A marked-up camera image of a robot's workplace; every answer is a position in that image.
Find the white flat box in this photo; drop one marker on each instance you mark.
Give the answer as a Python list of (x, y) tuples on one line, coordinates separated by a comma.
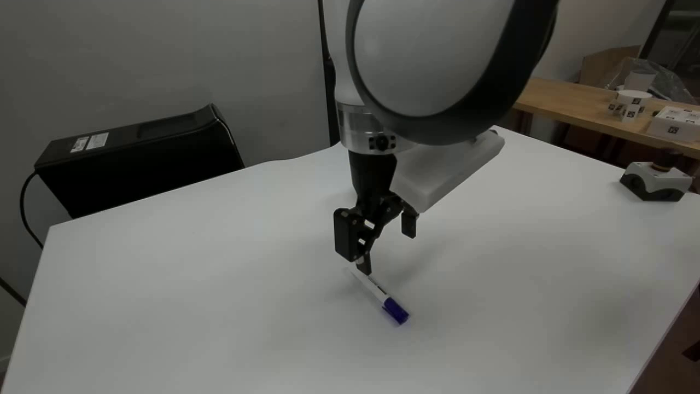
[(673, 123)]

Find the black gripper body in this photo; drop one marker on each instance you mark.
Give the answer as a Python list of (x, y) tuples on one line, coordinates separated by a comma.
[(373, 177)]

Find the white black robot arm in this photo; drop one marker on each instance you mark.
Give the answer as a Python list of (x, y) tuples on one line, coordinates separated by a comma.
[(438, 58)]

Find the blue capped white marker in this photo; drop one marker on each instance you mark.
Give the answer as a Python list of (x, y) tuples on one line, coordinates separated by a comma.
[(383, 299)]

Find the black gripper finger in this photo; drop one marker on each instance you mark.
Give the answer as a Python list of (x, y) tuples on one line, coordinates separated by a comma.
[(410, 222), (354, 235)]

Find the wooden side table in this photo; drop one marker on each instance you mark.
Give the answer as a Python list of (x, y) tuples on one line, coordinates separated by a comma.
[(583, 101)]

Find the brown cardboard box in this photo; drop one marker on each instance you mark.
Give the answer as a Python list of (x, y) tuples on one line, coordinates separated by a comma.
[(609, 67)]

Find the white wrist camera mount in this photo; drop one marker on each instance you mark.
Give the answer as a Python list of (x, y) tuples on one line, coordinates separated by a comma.
[(449, 166)]

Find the black computer box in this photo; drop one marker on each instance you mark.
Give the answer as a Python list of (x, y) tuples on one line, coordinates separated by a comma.
[(139, 164)]

